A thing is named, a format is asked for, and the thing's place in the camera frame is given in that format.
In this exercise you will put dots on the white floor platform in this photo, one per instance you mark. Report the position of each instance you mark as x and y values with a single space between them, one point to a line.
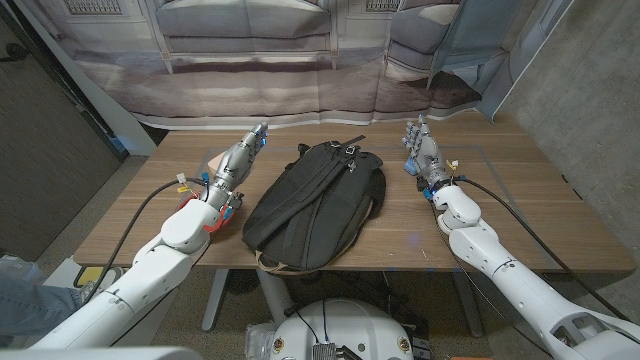
60 272

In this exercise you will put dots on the yellow black floor sign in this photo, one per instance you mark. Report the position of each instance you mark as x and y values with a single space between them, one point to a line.
90 275

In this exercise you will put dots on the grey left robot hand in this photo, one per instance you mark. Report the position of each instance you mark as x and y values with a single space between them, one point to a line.
235 162

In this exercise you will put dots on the red bowl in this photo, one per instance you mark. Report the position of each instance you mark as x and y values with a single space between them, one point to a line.
186 201

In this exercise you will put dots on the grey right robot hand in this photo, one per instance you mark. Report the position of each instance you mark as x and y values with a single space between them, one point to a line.
427 152

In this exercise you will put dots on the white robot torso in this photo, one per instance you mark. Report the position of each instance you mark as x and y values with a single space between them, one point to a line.
345 330

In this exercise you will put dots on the black backpack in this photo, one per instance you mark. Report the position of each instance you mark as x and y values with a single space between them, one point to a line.
320 210

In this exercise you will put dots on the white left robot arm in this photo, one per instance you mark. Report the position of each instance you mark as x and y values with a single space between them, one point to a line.
160 260

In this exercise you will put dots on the white connector with yellow tag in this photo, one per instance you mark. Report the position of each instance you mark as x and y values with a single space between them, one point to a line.
182 182

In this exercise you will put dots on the printed room backdrop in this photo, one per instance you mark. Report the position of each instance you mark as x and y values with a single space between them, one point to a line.
250 90

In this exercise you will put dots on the black round fan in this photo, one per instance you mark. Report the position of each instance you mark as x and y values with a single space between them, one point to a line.
243 281

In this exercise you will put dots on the grey white sneaker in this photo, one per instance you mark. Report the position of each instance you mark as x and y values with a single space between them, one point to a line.
97 287

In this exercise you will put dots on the silver heat sink module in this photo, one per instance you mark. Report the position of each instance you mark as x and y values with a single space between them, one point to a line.
324 351

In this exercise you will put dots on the beige jewelry box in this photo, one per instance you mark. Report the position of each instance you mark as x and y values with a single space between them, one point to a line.
216 162

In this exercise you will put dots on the clear plastic package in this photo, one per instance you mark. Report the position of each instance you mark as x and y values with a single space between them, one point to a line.
257 342

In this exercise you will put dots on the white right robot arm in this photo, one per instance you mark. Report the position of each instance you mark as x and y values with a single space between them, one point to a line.
490 250

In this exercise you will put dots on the grey table leg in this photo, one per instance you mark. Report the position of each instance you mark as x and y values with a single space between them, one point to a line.
275 295
467 305
215 300

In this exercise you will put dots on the yellow tape strip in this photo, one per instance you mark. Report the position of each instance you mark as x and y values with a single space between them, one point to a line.
453 165

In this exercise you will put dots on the person's leg in jeans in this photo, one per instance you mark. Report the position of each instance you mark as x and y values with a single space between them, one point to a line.
30 305

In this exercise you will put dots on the white backdrop stand post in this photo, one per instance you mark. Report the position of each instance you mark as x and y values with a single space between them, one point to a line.
100 100

